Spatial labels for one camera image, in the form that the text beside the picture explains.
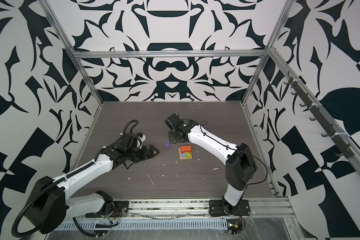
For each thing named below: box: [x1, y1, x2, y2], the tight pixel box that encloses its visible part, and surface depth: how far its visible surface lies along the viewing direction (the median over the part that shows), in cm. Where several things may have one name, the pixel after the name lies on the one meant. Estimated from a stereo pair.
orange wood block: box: [180, 145, 192, 154], surface depth 93 cm
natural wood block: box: [178, 147, 192, 160], surface depth 93 cm
